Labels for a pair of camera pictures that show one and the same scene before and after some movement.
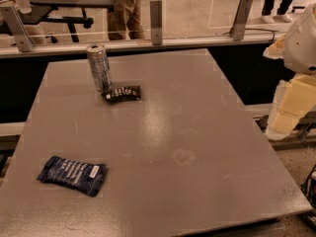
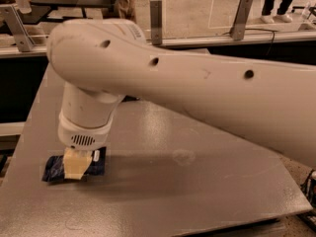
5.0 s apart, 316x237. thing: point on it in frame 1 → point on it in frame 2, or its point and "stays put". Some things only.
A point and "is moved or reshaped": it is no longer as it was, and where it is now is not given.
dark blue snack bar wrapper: x=87 y=178 is moved or reshaped
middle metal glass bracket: x=156 y=20 stays put
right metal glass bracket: x=239 y=26 stays put
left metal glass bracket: x=24 y=40 stays put
